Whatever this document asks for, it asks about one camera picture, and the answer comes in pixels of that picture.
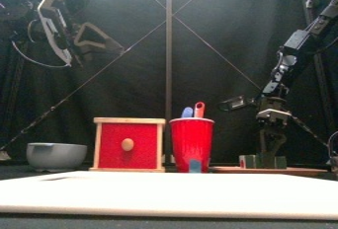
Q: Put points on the red plastic cup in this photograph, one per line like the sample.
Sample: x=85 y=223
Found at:
x=191 y=144

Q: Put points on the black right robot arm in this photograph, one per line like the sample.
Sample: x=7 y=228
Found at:
x=299 y=48

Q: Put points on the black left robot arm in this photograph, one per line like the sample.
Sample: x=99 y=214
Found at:
x=13 y=12

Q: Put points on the wooden box with red drawer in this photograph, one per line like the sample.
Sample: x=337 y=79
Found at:
x=127 y=131

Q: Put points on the pink plastic plate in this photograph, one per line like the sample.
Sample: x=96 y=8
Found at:
x=307 y=171

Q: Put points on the white cutting board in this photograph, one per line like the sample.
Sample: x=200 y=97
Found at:
x=167 y=193

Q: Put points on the green toy sushi roll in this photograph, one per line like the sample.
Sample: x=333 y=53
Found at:
x=248 y=161

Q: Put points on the grey bowl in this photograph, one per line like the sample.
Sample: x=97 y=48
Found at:
x=55 y=155

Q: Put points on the vertical metal frame pole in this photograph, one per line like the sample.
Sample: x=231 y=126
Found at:
x=168 y=75

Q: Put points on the small teal block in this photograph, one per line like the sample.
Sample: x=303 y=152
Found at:
x=195 y=166

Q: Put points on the blue toy utensil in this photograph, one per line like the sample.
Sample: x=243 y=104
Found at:
x=187 y=113

